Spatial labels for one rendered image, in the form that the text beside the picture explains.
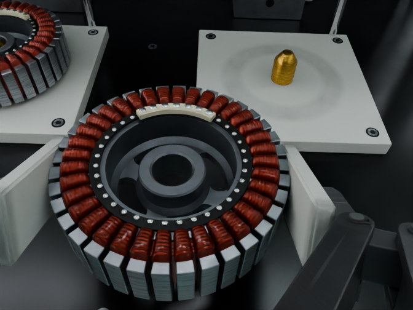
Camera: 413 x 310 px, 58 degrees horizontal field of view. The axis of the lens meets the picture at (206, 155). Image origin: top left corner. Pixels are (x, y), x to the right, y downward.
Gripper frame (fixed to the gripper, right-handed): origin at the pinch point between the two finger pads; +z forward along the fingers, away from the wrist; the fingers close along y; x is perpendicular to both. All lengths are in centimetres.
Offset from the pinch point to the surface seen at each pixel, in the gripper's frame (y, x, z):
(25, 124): -12.0, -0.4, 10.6
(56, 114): -10.1, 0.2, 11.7
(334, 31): 14.2, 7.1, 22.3
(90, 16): -9.9, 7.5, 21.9
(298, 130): 8.8, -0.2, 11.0
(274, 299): 5.9, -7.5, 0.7
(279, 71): 7.7, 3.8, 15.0
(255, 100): 5.7, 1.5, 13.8
